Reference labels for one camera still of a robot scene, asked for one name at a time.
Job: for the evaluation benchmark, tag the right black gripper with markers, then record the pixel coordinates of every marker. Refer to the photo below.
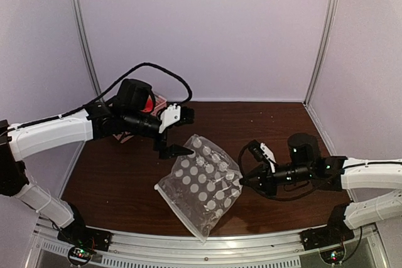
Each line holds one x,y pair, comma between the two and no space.
264,173

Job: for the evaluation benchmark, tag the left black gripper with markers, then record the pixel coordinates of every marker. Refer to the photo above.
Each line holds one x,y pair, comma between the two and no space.
174,150

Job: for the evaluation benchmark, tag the clear zip top bag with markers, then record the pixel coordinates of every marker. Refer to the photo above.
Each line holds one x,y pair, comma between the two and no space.
201,187

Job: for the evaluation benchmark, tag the red fake fruit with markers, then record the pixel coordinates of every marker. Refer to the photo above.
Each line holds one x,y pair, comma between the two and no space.
149,106

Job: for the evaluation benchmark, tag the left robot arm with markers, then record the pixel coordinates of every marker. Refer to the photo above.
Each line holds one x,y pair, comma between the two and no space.
125,113

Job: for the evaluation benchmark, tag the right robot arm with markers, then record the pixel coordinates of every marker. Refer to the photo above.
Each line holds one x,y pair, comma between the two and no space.
373,186

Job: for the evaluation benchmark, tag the pink perforated plastic basket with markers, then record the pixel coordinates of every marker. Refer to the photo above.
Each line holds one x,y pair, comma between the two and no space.
142,124

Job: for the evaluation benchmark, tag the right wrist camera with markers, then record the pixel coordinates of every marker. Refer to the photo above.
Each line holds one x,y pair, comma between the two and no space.
262,153

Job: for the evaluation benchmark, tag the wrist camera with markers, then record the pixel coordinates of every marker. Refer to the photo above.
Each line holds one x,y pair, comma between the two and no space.
262,153
169,116

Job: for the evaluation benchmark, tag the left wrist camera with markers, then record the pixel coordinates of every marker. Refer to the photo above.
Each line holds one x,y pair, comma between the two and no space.
169,116

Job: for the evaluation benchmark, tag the aluminium front rail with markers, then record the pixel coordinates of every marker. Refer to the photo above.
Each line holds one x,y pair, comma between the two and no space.
278,249

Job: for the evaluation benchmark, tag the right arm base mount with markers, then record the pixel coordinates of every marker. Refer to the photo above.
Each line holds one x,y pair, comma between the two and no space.
329,241

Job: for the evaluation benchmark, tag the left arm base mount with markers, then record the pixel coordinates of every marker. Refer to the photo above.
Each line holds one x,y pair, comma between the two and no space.
85,245

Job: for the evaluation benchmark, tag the left aluminium corner post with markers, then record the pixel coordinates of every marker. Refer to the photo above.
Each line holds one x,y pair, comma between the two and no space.
84,44

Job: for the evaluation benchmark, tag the aluminium corner post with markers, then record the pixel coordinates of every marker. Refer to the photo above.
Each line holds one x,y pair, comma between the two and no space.
322,49
84,44

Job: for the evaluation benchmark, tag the right aluminium corner post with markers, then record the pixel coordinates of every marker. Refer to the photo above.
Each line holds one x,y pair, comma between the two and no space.
322,49

